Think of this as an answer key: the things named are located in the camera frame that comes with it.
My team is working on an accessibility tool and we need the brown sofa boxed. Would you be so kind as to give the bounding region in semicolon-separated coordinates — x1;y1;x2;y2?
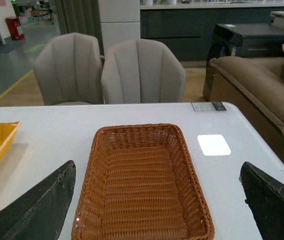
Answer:
209;45;284;164

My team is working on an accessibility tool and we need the black cabinet appliance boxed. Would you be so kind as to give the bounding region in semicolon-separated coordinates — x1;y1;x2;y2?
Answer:
203;23;284;100

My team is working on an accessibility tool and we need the grey upholstered chair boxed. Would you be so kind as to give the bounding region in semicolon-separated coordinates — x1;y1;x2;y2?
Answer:
33;32;104;106
101;38;186;104

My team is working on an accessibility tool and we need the dark kitchen counter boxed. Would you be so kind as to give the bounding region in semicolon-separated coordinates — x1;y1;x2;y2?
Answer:
140;0;284;65

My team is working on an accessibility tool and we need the brown wicker basket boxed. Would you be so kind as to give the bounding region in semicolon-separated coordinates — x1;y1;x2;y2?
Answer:
71;123;215;240

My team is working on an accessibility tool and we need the table corner label sticker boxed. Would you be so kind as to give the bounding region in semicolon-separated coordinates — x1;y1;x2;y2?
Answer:
191;101;226;112

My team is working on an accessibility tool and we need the left grey upholstered chair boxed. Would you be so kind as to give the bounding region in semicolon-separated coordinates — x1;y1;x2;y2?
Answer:
33;32;104;106

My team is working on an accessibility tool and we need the red bin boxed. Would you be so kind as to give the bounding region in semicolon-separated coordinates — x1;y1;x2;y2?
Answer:
6;16;25;41

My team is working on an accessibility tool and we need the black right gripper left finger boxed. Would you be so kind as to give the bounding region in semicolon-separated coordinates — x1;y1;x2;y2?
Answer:
0;160;76;240

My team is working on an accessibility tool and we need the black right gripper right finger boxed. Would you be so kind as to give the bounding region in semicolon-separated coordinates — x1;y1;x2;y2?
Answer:
239;161;284;240

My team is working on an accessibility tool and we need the right grey upholstered chair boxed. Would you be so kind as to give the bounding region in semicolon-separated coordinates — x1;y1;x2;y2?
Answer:
101;38;186;104

